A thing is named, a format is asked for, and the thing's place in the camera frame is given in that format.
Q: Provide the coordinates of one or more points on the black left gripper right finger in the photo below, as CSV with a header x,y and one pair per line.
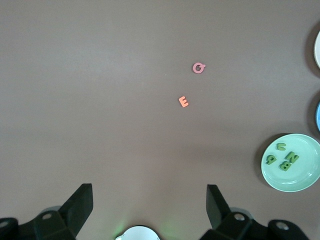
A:
x,y
217,212

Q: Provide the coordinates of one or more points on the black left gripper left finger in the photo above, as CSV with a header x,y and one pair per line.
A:
x,y
75,212

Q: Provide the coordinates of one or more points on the green foam letter P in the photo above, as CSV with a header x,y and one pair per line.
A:
x,y
270,160

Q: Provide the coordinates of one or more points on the green foam letter B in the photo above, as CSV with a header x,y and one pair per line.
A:
x,y
285,165

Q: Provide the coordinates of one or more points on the green foam letter U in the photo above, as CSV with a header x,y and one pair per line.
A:
x,y
281,148

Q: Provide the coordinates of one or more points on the green foam letter N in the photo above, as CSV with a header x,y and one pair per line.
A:
x,y
292,157

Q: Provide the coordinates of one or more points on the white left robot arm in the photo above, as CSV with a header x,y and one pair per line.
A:
x,y
137,233

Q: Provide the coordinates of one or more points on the green plate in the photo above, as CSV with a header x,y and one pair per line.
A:
x,y
300,180

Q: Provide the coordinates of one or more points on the orange foam letter E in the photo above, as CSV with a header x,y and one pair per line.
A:
x,y
183,101

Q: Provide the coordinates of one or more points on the blue plate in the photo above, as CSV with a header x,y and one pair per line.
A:
x,y
318,117

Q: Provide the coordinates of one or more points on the pink foam letter Q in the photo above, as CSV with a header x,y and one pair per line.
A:
x,y
194,68

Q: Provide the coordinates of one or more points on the beige plate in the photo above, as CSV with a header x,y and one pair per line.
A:
x,y
317,50

